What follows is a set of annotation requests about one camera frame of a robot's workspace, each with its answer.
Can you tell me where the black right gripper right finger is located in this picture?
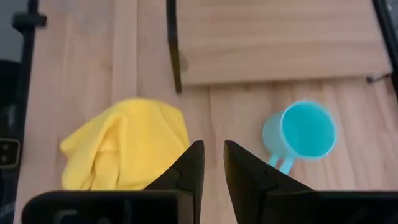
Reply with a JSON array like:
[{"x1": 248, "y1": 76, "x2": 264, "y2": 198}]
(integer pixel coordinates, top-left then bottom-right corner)
[{"x1": 223, "y1": 139, "x2": 398, "y2": 224}]

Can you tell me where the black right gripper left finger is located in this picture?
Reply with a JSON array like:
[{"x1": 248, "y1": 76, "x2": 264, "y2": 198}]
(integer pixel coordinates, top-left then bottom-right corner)
[{"x1": 21, "y1": 139, "x2": 205, "y2": 224}]

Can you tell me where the teal plastic mug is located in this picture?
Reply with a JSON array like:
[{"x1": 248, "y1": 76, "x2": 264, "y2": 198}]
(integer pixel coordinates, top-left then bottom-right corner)
[{"x1": 262, "y1": 99, "x2": 338, "y2": 175}]

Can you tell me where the yellow microfibre cloth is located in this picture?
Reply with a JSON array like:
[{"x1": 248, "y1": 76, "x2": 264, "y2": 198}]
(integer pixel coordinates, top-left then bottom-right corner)
[{"x1": 59, "y1": 98, "x2": 191, "y2": 191}]

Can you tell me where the wooden shelf with black frame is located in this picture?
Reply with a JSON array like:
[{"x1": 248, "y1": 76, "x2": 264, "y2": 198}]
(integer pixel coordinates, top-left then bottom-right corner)
[{"x1": 165, "y1": 0, "x2": 393, "y2": 94}]

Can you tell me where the black camera box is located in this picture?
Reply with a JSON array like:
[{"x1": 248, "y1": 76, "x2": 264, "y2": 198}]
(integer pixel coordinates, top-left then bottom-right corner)
[{"x1": 0, "y1": 138, "x2": 21, "y2": 170}]

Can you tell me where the black aluminium table frame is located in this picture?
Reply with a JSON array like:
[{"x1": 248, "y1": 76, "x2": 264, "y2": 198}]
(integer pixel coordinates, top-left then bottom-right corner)
[{"x1": 11, "y1": 0, "x2": 398, "y2": 141}]

